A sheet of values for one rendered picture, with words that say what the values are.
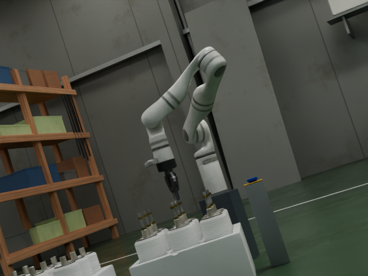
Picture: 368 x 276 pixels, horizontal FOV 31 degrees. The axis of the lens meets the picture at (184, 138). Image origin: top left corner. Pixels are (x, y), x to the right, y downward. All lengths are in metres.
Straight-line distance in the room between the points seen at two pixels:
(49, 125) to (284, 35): 3.32
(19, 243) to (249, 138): 3.08
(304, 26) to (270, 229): 6.64
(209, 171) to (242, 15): 6.07
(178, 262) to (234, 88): 6.45
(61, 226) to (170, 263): 6.11
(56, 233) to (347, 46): 4.35
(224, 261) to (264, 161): 6.13
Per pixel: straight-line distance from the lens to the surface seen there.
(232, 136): 8.46
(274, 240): 2.44
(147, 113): 2.48
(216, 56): 2.50
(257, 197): 2.42
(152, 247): 2.25
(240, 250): 2.20
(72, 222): 8.62
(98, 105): 9.86
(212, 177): 2.79
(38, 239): 7.81
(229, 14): 8.81
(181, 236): 2.24
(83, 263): 2.43
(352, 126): 8.77
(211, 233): 2.23
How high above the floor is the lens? 0.38
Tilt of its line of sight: 4 degrees up
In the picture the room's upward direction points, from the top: 18 degrees counter-clockwise
